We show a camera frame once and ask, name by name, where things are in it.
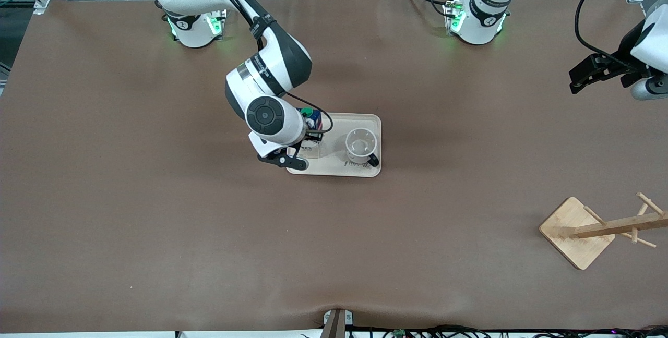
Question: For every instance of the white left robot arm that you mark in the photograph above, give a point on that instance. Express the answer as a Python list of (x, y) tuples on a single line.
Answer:
[(477, 22)]

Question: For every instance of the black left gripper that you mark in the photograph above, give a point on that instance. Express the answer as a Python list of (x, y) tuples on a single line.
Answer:
[(622, 59)]

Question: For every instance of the wooden mug stand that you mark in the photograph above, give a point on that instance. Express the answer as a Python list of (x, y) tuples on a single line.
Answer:
[(574, 233)]

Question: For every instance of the cream tray with bear print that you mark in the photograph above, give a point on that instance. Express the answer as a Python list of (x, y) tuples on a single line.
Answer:
[(334, 166)]

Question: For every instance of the small green circuit board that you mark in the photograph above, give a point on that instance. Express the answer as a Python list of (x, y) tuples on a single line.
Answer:
[(399, 334)]

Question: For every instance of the blue milk carton green cap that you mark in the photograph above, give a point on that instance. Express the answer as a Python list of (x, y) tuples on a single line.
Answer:
[(313, 117)]

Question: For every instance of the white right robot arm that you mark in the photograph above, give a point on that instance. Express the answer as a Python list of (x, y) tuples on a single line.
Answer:
[(271, 67)]

